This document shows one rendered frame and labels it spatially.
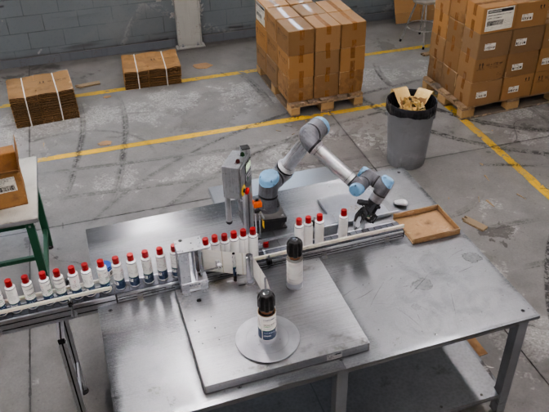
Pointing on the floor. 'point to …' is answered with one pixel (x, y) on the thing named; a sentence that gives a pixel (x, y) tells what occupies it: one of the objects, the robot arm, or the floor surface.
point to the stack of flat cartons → (42, 99)
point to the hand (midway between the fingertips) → (354, 227)
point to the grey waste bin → (408, 141)
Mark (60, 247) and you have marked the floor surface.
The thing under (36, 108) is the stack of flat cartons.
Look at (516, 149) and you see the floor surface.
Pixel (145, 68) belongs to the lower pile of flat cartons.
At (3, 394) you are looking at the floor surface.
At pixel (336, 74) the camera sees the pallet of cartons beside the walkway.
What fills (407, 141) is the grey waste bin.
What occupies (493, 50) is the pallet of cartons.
